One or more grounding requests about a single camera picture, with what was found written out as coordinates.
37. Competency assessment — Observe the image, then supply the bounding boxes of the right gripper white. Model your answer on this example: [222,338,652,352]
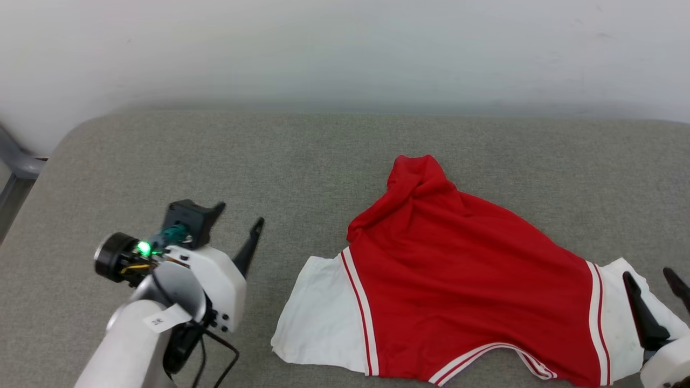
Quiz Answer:
[623,268,690,388]

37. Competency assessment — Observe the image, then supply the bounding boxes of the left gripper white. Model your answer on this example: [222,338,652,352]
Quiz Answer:
[162,202,265,333]

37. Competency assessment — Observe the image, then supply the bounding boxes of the red and white basketball jersey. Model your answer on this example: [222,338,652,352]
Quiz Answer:
[271,155,690,387]

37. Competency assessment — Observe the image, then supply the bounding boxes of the grey fabric sofa cushion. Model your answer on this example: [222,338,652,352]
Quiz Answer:
[0,105,690,388]

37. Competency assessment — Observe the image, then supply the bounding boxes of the thin black cable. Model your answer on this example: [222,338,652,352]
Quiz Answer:
[204,328,240,388]
[191,337,209,388]

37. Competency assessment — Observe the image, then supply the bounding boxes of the grey metal frame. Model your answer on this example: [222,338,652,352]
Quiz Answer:
[0,124,48,243]

